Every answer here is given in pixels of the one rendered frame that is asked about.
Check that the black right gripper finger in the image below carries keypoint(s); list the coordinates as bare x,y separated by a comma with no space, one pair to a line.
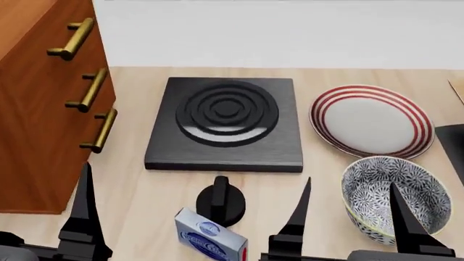
291,236
409,233

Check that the wooden drawer cabinet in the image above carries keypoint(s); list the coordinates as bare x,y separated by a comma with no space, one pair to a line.
32,114

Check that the blue patterned ceramic bowl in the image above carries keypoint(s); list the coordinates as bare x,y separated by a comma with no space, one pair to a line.
366,187

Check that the blue cream cheese box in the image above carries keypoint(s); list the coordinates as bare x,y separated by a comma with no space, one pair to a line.
206,239

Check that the black flat tray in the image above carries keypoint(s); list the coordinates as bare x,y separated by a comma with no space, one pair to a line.
453,146

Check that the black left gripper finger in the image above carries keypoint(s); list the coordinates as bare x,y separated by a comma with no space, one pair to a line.
85,228

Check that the black stove burner plate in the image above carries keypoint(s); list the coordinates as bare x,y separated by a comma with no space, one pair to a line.
224,122

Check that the red striped white plate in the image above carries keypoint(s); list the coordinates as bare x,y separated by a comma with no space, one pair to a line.
366,122

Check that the black stove knob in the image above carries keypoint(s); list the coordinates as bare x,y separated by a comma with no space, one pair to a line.
220,198

